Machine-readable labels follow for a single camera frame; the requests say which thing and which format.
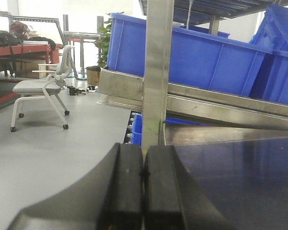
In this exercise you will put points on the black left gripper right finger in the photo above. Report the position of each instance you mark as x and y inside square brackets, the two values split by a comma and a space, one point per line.
[173, 200]

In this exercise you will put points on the cardboard box on floor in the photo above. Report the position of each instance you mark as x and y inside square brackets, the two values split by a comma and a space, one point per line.
[93, 75]

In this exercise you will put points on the green potted plant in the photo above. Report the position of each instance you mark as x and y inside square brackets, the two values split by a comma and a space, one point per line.
[103, 42]

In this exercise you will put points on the black bag on workbench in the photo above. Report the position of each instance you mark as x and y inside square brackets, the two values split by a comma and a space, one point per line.
[8, 39]

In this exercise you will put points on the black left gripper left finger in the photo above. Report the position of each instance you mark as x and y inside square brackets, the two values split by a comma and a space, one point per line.
[109, 197]

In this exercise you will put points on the blue plastic bin left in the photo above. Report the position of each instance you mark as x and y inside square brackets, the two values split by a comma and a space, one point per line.
[197, 59]

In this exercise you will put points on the blue plastic bin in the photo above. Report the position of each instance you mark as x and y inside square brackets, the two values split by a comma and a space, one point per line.
[197, 59]
[271, 83]

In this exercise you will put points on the stainless steel shelf rack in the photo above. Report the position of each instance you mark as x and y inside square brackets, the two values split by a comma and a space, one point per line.
[156, 98]

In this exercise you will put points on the small blue bin lower shelf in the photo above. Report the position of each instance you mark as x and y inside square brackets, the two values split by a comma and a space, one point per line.
[137, 130]

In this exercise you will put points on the blue plastic bin right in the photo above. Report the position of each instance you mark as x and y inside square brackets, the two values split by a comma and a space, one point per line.
[271, 83]

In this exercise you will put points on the grey office chair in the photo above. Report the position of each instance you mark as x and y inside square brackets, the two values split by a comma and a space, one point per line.
[47, 88]

